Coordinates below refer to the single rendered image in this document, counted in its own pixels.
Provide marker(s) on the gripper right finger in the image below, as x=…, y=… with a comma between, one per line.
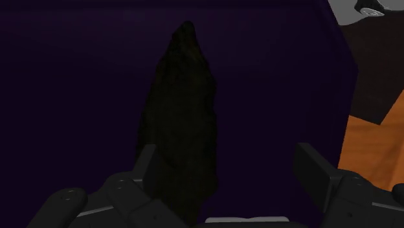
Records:
x=347, y=202

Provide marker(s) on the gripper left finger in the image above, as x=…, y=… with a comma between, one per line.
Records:
x=120, y=202

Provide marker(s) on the black tapered lumpy object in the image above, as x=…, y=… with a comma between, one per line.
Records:
x=183, y=110

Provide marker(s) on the dark purple furniture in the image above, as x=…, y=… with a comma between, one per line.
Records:
x=63, y=94

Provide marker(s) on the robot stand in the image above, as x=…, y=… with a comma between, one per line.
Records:
x=378, y=69

